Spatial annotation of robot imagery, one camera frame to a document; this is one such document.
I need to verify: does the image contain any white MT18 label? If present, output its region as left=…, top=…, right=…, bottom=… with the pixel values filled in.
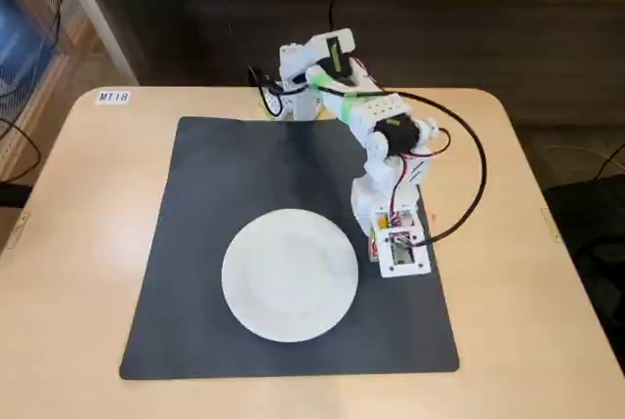
left=96, top=90, right=132, bottom=105

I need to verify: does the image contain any blue plastic container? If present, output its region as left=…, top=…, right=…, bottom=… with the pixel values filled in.
left=0, top=0, right=58, bottom=96

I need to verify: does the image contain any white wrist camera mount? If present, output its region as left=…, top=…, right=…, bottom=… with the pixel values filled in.
left=378, top=227, right=434, bottom=278

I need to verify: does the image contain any white base clamp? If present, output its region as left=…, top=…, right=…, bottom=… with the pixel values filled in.
left=257, top=82, right=294, bottom=121

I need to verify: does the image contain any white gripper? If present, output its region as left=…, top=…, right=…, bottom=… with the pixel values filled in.
left=351, top=152, right=432, bottom=244

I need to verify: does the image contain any white round dish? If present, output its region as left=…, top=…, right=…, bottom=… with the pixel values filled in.
left=221, top=207, right=361, bottom=344

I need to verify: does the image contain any red servo wire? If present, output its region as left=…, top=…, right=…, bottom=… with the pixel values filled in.
left=388, top=128, right=453, bottom=225

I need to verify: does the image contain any dark grey textured mat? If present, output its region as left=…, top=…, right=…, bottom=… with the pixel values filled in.
left=119, top=115, right=461, bottom=382

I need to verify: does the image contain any black camera cable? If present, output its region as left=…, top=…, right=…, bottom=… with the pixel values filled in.
left=312, top=84, right=488, bottom=247

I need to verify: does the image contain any thin black floor cable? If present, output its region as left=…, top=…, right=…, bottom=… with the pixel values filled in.
left=0, top=115, right=41, bottom=182
left=594, top=141, right=625, bottom=181

